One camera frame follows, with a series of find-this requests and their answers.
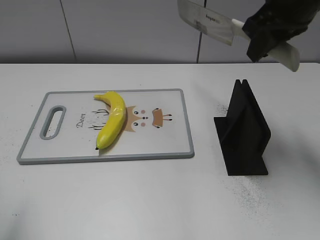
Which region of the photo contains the white grey cutting board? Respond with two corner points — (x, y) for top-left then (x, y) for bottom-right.
(17, 88), (194, 165)

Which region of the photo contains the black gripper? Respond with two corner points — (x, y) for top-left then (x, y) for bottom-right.
(242, 0), (320, 63)

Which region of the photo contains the black knife stand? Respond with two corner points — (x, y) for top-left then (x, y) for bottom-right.
(213, 79), (271, 176)

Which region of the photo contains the white ceramic knife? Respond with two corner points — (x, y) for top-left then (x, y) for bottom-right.
(177, 0), (300, 72)

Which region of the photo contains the yellow plastic banana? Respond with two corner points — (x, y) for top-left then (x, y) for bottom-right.
(94, 91), (127, 150)

